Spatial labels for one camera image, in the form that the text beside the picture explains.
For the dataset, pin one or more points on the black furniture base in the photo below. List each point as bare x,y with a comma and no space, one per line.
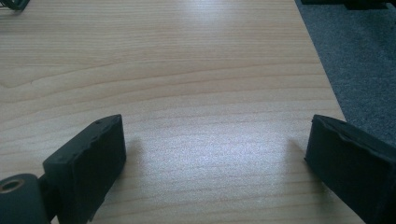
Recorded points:
348,2

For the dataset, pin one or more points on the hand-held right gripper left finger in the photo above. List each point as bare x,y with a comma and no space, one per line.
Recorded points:
85,168

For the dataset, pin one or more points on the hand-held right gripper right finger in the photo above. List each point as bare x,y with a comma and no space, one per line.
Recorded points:
351,161

